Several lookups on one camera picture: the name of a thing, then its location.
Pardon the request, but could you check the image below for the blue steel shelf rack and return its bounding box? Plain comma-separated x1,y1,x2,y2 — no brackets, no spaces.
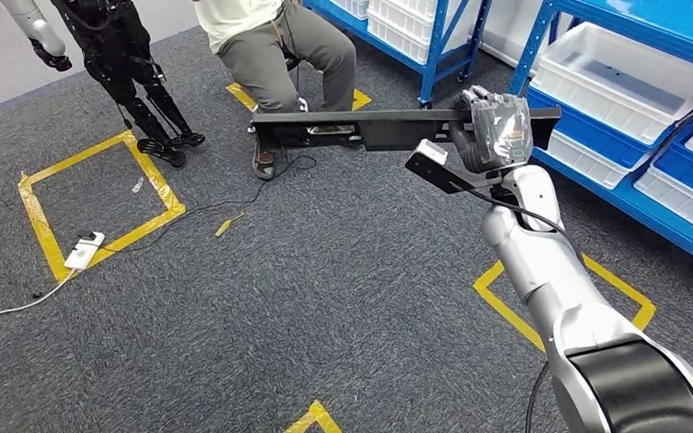
304,0,494,109
507,0,693,276

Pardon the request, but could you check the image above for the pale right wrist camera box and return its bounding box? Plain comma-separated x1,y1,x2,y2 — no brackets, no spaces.
416,139,449,167

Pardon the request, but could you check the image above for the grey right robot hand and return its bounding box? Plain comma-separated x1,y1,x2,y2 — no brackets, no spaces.
450,85,534,173

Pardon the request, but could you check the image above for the yellow floor tape square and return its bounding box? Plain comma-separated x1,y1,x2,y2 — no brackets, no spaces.
17,130,186,283
473,253,657,354
283,399,343,433

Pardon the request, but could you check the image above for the standing humanoid robot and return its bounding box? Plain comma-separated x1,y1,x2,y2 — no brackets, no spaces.
0,0,208,169

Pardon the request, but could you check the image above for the black wrist camera mount plate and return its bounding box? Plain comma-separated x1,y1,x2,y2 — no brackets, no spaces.
404,152,504,196

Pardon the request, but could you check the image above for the yellow tape scrap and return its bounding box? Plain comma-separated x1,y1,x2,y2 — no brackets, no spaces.
215,212,246,238

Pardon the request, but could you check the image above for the long black metal part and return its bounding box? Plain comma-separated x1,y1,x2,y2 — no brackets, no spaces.
252,106,563,152

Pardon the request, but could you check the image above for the white power strip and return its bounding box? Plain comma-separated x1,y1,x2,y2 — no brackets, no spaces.
63,231,106,272

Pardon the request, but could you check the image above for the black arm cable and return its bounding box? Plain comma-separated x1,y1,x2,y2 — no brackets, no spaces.
458,186,570,433

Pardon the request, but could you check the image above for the thin black floor cable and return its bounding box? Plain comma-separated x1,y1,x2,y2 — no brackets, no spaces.
77,152,319,255

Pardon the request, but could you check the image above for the white power cable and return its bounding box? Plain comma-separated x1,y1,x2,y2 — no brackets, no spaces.
0,269,79,349

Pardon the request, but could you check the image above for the person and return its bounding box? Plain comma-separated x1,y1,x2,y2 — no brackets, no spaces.
190,0,360,181

